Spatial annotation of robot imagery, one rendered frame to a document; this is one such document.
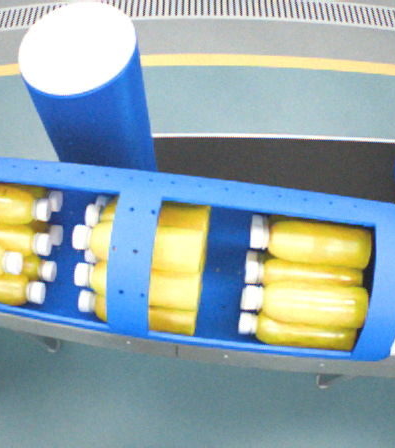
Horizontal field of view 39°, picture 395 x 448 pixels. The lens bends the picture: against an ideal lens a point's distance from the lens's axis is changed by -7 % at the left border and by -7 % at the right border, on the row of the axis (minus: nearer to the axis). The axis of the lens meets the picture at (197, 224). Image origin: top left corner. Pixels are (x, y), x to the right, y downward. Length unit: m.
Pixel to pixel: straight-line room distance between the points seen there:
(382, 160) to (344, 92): 0.43
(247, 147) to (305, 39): 0.74
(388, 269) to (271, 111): 1.59
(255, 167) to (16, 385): 1.19
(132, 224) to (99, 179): 0.11
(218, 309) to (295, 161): 1.12
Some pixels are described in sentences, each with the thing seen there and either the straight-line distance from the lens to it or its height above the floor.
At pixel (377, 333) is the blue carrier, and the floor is 1.18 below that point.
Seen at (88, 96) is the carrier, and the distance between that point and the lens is 1.28.
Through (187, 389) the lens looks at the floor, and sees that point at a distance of 2.07.
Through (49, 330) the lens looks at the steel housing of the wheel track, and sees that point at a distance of 1.26.
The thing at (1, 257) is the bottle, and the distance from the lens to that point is 1.04.
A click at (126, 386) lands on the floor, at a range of 2.09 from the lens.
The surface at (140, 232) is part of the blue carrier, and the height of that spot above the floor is 1.23.
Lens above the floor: 2.07
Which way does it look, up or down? 70 degrees down
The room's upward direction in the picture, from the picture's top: 1 degrees counter-clockwise
